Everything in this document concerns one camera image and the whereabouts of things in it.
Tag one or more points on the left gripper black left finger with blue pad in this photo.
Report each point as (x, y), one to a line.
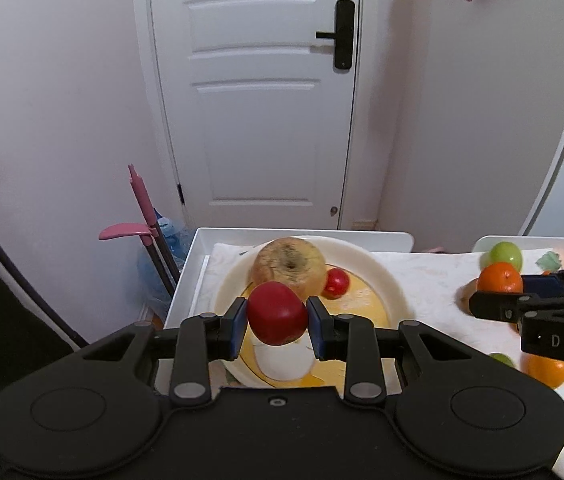
(202, 339)

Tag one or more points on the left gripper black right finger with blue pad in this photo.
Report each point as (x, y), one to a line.
(350, 339)

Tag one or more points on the small orange tangerine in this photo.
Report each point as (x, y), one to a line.
(500, 277)

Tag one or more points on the large orange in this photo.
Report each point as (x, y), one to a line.
(548, 371)

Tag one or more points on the small red tomato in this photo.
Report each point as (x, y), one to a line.
(275, 313)
(336, 285)

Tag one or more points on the green apple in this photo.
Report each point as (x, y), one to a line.
(506, 252)
(502, 358)

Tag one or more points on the white right tray table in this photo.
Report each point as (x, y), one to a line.
(485, 243)

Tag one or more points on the white tray table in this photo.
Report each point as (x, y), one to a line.
(485, 243)
(200, 290)

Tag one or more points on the white left tray table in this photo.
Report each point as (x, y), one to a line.
(200, 290)

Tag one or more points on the white plate with duck picture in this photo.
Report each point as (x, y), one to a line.
(373, 293)

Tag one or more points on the large yellowish russet apple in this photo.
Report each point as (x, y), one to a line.
(293, 262)

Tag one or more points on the white panel door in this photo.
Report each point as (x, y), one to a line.
(257, 117)

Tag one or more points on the pink dustpan handle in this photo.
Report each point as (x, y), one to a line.
(148, 238)

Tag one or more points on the pink broom handle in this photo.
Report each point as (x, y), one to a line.
(147, 209)

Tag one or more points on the black door handle lock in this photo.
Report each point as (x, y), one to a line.
(343, 34)

